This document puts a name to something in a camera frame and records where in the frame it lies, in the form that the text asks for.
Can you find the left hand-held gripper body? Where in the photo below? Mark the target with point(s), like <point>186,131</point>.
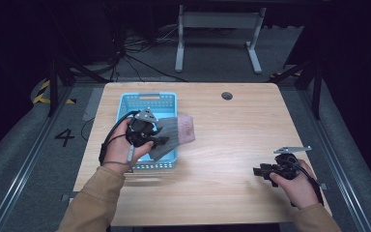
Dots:
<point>140,129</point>

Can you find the pink sock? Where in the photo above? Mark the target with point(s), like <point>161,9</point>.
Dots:
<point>186,129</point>

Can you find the light blue plastic basket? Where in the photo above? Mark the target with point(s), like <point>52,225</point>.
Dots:
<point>161,103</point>

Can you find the black metal stand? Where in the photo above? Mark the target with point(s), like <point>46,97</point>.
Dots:
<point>53,87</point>
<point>317,90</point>

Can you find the grey knitted sock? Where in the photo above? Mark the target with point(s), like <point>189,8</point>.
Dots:
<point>169,135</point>

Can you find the person's left hand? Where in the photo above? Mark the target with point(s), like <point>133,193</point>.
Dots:
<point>119,148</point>

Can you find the white metal table frame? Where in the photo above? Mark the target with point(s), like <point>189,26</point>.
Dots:
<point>219,19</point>

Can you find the yellow black hazard tape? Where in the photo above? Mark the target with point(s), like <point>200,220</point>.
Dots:
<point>40,93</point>

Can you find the silver floor rail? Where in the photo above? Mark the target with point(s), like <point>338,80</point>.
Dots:
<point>335,154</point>
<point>29,154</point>

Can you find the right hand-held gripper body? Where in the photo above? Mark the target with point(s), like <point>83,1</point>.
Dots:
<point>286,166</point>

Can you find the person's right hand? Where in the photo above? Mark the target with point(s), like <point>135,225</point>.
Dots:
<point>301,190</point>

